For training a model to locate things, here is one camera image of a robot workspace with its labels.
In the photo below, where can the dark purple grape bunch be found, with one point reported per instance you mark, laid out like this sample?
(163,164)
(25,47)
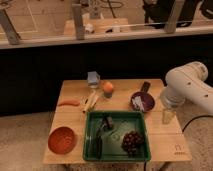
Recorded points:
(131,142)

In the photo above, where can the orange plastic bowl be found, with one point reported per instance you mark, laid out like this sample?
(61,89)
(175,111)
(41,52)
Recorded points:
(62,140)

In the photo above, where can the green plastic tray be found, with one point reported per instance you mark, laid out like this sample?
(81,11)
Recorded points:
(123,123)

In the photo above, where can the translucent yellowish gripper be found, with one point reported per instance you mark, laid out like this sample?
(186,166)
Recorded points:
(168,115)

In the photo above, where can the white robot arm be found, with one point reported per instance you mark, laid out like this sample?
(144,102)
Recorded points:
(186,82)

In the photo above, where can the orange fruit on cup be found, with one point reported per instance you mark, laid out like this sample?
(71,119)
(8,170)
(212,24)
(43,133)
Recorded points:
(108,89)

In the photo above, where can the pale corn cob toy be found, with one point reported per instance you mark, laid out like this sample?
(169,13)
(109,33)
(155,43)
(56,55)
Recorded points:
(91,101)

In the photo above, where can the dark utensil in tray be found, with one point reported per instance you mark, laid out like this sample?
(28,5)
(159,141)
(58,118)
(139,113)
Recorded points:
(106,125)

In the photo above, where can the purple bowl with white item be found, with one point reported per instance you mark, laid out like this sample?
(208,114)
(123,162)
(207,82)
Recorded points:
(142,101)

